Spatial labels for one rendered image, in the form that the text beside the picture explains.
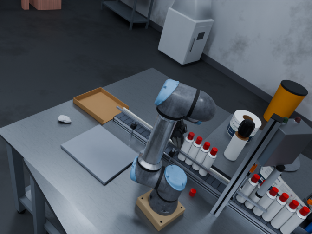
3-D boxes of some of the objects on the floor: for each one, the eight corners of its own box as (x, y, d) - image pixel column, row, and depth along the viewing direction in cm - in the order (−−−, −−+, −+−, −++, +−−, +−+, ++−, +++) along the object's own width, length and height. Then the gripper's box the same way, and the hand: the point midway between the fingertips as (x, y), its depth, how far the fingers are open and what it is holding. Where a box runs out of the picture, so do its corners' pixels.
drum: (289, 123, 405) (312, 91, 370) (278, 131, 381) (302, 97, 345) (268, 109, 424) (288, 77, 389) (256, 115, 400) (276, 82, 364)
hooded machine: (200, 64, 499) (226, -3, 427) (180, 68, 463) (204, -4, 390) (176, 48, 533) (195, -17, 461) (155, 51, 497) (172, -19, 425)
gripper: (186, 114, 157) (191, 146, 164) (173, 113, 162) (178, 144, 169) (178, 120, 150) (184, 152, 157) (165, 118, 156) (171, 150, 163)
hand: (178, 148), depth 161 cm, fingers closed, pressing on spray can
